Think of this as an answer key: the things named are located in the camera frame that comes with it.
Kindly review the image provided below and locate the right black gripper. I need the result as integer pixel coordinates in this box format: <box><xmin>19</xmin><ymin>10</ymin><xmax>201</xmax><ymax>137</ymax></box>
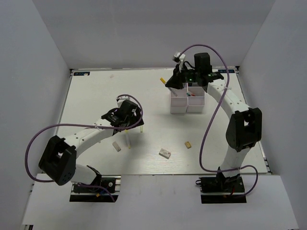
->
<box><xmin>165</xmin><ymin>64</ymin><xmax>201</xmax><ymax>90</ymax></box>

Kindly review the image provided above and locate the orange cap white marker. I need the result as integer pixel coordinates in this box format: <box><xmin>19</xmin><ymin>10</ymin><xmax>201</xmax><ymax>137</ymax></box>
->
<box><xmin>160</xmin><ymin>77</ymin><xmax>178</xmax><ymax>98</ymax></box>

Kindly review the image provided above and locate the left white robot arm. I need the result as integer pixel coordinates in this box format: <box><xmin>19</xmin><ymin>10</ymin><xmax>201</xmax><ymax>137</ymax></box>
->
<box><xmin>38</xmin><ymin>100</ymin><xmax>144</xmax><ymax>191</ymax></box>

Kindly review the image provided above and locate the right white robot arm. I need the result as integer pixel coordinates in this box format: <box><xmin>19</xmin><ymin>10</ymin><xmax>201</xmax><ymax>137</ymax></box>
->
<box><xmin>166</xmin><ymin>52</ymin><xmax>262</xmax><ymax>191</ymax></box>

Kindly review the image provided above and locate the yellow cap white marker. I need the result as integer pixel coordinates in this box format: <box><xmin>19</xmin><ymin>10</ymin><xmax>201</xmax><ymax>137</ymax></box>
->
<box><xmin>125</xmin><ymin>130</ymin><xmax>131</xmax><ymax>149</ymax></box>

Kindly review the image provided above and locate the left white divided container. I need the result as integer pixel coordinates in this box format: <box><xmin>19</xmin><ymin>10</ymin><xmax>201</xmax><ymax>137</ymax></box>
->
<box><xmin>170</xmin><ymin>88</ymin><xmax>188</xmax><ymax>114</ymax></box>

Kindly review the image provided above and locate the white divided container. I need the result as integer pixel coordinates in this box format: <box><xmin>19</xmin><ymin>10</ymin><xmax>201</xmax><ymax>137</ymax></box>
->
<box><xmin>170</xmin><ymin>88</ymin><xmax>188</xmax><ymax>114</ymax></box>
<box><xmin>187</xmin><ymin>83</ymin><xmax>205</xmax><ymax>113</ymax></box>

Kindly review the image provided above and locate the right white divided container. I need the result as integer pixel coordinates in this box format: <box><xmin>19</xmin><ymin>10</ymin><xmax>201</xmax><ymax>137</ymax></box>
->
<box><xmin>187</xmin><ymin>83</ymin><xmax>205</xmax><ymax>113</ymax></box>

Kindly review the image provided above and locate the grey white eraser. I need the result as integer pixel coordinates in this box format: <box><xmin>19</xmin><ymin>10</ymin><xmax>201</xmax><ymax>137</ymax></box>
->
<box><xmin>112</xmin><ymin>141</ymin><xmax>121</xmax><ymax>152</ymax></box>

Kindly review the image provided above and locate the white staples box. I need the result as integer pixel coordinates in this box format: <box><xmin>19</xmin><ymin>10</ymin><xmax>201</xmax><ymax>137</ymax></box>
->
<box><xmin>159</xmin><ymin>148</ymin><xmax>171</xmax><ymax>159</ymax></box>

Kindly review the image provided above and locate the yellow eraser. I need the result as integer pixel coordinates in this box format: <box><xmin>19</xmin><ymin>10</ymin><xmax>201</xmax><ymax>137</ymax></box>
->
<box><xmin>185</xmin><ymin>141</ymin><xmax>191</xmax><ymax>149</ymax></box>

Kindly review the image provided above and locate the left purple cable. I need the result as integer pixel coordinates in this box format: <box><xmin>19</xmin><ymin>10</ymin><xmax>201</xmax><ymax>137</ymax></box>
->
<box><xmin>25</xmin><ymin>94</ymin><xmax>144</xmax><ymax>202</ymax></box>

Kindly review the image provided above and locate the purple cable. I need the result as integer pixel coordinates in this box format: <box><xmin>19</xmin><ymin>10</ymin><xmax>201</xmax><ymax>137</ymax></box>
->
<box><xmin>25</xmin><ymin>94</ymin><xmax>144</xmax><ymax>202</ymax></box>
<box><xmin>180</xmin><ymin>44</ymin><xmax>259</xmax><ymax>198</ymax></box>

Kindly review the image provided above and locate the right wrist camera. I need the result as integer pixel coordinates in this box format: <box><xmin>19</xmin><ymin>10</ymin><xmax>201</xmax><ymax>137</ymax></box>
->
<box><xmin>172</xmin><ymin>52</ymin><xmax>186</xmax><ymax>64</ymax></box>

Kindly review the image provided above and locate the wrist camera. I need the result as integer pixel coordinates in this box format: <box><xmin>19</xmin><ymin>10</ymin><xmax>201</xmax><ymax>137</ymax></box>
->
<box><xmin>116</xmin><ymin>96</ymin><xmax>129</xmax><ymax>108</ymax></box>
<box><xmin>172</xmin><ymin>52</ymin><xmax>186</xmax><ymax>64</ymax></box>

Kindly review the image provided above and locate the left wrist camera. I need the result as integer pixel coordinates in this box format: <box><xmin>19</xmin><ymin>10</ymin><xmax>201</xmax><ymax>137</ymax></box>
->
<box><xmin>116</xmin><ymin>96</ymin><xmax>129</xmax><ymax>108</ymax></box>

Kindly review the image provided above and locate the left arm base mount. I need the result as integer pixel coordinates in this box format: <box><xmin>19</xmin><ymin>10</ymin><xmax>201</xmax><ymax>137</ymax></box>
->
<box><xmin>70</xmin><ymin>176</ymin><xmax>121</xmax><ymax>203</ymax></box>

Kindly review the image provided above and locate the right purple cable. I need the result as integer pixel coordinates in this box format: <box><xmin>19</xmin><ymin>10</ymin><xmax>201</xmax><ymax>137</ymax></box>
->
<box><xmin>180</xmin><ymin>44</ymin><xmax>259</xmax><ymax>198</ymax></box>

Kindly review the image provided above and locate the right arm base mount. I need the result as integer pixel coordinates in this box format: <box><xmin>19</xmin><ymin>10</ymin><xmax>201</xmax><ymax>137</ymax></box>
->
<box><xmin>195</xmin><ymin>172</ymin><xmax>247</xmax><ymax>204</ymax></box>

